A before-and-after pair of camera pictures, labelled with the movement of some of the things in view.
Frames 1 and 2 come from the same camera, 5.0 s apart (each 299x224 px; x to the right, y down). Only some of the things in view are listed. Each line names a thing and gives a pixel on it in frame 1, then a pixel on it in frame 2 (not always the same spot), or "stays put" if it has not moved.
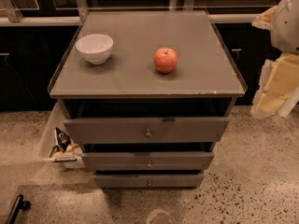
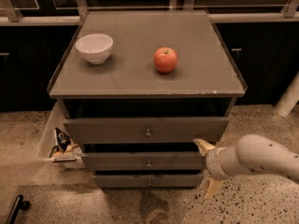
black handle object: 19,204 stays put
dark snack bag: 63,139 stays put
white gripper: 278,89 -> 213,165
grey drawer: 149,161 stays put
